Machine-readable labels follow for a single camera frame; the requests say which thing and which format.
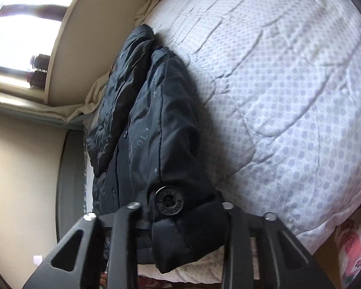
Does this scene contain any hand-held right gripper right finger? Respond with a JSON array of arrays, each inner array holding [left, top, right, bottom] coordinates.
[[222, 202, 335, 289]]

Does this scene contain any dark padded jacket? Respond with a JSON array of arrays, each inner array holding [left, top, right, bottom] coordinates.
[[83, 24, 233, 275]]

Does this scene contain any beige curtain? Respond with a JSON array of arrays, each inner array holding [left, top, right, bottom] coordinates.
[[134, 0, 161, 29], [66, 74, 110, 122]]

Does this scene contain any window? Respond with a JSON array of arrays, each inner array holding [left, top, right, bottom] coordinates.
[[0, 0, 89, 92]]

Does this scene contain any pink patterned blanket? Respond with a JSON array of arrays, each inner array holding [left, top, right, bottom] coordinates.
[[334, 215, 361, 289]]

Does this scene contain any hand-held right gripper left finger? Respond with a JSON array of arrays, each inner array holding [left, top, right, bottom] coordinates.
[[23, 202, 153, 289]]

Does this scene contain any grey headboard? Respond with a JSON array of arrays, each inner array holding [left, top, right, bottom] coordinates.
[[56, 129, 89, 243]]

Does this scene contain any white dotted quilt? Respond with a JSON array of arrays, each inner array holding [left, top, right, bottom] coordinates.
[[136, 0, 361, 238]]

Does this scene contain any woven basket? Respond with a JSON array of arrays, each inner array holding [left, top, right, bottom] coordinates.
[[27, 70, 49, 91], [32, 53, 51, 72]]

